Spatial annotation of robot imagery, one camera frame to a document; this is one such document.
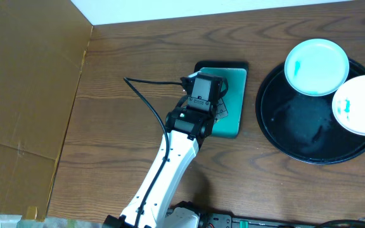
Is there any mint green plate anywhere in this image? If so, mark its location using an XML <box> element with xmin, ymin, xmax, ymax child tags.
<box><xmin>284</xmin><ymin>39</ymin><xmax>350</xmax><ymax>96</ymax></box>

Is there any pale pink plate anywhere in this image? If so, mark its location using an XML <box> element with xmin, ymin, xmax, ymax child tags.
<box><xmin>332</xmin><ymin>75</ymin><xmax>365</xmax><ymax>136</ymax></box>

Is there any brown cardboard panel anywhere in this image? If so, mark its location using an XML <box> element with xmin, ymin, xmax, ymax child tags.
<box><xmin>0</xmin><ymin>0</ymin><xmax>93</xmax><ymax>220</ymax></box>

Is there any round black serving tray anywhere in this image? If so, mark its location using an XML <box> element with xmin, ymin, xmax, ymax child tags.
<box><xmin>255</xmin><ymin>63</ymin><xmax>365</xmax><ymax>165</ymax></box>

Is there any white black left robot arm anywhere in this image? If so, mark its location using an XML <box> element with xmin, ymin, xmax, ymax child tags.
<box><xmin>103</xmin><ymin>72</ymin><xmax>228</xmax><ymax>228</ymax></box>

